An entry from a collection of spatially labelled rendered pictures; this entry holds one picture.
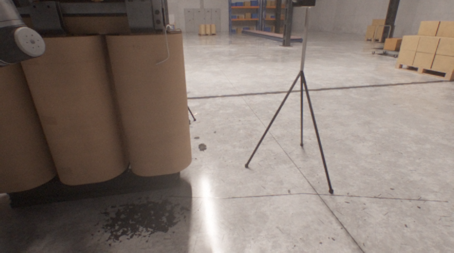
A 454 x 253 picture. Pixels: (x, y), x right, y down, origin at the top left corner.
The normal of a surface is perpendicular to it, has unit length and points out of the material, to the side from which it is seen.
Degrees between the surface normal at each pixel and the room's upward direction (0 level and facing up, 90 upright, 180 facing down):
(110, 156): 90
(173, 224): 0
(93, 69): 90
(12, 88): 90
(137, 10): 90
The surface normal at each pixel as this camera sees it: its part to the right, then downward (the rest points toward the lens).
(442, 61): -0.97, 0.10
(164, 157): 0.18, 0.36
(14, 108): 0.85, 0.18
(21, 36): 0.93, -0.21
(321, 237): -0.01, -0.93
